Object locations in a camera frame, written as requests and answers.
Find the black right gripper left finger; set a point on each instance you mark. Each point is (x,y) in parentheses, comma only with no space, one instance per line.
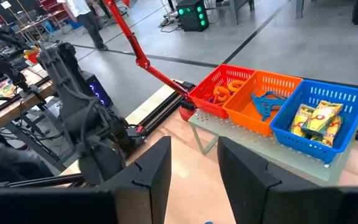
(148,193)

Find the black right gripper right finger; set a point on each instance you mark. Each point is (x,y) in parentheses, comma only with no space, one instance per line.
(259,193)

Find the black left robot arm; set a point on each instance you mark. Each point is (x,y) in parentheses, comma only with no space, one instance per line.
(70,87)

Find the pale green perforated shelf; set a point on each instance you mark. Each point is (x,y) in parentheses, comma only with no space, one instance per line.
(228,133)

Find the black computer purple lights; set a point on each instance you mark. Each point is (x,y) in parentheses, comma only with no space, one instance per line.
(99,93)

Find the orange plastic basket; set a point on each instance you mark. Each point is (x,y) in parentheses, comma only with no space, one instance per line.
(244,115)

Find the person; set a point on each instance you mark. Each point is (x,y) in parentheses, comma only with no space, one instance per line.
(5,161)
(90,28)

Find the wooden neighbouring table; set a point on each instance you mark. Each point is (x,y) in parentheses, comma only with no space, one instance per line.
(8,105)

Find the red plastic basket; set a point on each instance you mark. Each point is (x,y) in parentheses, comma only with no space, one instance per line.
(207,93)

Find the blue plastic basket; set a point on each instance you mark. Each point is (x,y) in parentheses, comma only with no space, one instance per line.
(350,124)

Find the black computer green lights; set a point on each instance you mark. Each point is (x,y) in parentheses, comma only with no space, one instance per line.
(191,18)

